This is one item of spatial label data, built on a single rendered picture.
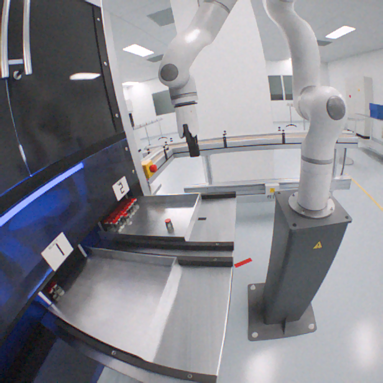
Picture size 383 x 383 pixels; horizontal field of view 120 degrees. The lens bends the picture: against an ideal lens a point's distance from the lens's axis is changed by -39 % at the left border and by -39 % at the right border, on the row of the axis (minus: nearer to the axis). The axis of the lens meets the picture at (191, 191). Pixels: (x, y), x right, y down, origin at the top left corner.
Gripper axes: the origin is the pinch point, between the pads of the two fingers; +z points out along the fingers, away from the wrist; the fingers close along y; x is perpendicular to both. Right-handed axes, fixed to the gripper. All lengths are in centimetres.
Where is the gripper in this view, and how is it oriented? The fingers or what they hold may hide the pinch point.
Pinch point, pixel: (194, 150)
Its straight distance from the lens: 60.8
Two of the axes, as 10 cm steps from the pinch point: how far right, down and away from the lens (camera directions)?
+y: -2.2, 4.8, -8.5
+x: 9.6, -0.6, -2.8
